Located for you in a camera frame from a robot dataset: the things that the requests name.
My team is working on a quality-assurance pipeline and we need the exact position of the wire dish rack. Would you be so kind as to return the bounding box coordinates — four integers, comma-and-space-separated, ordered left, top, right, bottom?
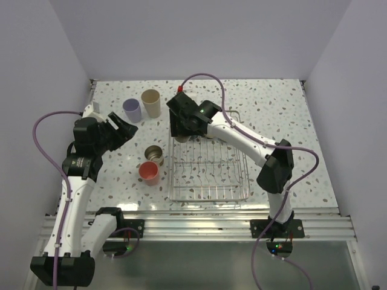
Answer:
168, 136, 250, 202

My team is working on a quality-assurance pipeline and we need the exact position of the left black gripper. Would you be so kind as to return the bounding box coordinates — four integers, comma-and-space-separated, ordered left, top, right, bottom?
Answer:
94, 112, 137, 155

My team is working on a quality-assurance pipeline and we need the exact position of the steel cup with handle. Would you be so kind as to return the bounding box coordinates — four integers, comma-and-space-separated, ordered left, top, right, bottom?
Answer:
145, 145, 164, 166

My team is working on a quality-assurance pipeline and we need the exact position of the small grey-green mug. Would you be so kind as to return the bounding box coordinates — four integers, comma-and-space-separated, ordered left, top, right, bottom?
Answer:
175, 136, 190, 143

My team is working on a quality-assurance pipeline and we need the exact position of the aluminium rail frame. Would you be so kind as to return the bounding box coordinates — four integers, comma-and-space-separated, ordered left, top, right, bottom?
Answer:
41, 208, 357, 241

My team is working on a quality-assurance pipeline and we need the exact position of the tall beige plastic cup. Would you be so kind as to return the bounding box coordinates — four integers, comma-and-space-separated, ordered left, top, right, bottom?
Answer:
141, 89, 161, 118

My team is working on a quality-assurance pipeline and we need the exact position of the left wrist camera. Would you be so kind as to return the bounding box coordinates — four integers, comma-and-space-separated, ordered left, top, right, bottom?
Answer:
82, 101, 105, 122

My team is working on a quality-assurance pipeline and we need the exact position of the red plastic cup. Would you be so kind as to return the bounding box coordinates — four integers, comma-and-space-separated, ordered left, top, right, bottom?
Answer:
138, 161, 160, 186

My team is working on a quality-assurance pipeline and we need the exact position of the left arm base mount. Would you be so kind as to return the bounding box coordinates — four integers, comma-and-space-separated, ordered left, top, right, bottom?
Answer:
108, 219, 145, 239

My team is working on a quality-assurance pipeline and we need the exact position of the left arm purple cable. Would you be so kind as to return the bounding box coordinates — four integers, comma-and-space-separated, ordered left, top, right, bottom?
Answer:
32, 111, 84, 290

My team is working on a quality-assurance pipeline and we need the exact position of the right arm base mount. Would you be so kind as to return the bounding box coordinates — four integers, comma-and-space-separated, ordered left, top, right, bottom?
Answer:
250, 219, 305, 239

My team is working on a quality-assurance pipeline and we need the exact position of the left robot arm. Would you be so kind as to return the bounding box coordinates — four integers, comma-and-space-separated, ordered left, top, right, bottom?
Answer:
30, 112, 141, 289

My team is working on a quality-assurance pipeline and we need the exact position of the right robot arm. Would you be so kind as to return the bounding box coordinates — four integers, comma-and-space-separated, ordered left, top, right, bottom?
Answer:
166, 92, 294, 237

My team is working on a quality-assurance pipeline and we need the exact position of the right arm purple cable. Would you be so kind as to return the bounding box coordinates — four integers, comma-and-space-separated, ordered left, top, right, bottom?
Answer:
177, 72, 320, 290

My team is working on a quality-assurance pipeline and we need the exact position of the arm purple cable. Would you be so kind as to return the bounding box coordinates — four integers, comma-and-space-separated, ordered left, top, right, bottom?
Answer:
177, 72, 320, 290
32, 111, 84, 290

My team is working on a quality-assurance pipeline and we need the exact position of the purple plastic cup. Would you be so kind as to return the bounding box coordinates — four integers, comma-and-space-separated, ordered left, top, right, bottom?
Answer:
122, 98, 141, 123

